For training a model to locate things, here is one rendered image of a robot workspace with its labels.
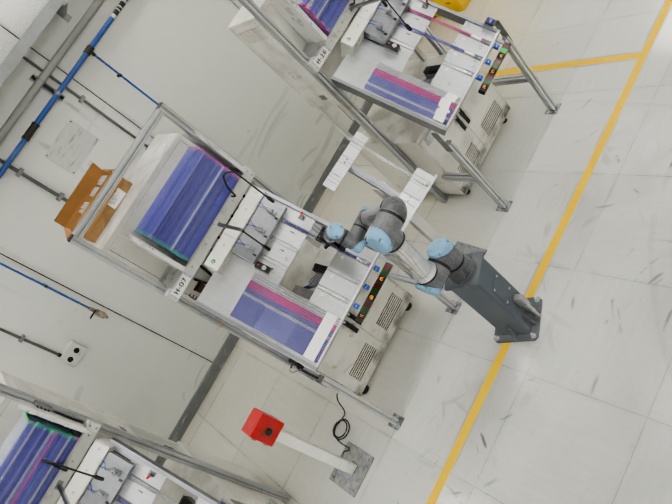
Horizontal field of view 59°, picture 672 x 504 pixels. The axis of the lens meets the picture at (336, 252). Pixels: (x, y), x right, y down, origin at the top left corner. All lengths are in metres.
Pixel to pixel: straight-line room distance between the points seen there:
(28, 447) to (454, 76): 2.81
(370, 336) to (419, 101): 1.38
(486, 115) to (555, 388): 1.85
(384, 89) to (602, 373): 1.83
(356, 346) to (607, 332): 1.35
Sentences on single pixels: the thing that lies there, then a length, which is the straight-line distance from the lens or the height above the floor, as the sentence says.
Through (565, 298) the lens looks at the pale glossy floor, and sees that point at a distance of 3.25.
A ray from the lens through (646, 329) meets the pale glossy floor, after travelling 3.02.
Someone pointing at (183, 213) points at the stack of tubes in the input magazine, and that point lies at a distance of 2.98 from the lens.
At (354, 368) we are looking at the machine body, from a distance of 3.55.
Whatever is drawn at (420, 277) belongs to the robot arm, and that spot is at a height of 0.81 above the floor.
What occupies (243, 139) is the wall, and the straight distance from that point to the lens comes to 4.79.
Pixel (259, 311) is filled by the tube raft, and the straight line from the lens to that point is 3.03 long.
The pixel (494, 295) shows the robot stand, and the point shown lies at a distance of 2.94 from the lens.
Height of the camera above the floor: 2.59
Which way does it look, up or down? 35 degrees down
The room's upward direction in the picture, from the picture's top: 53 degrees counter-clockwise
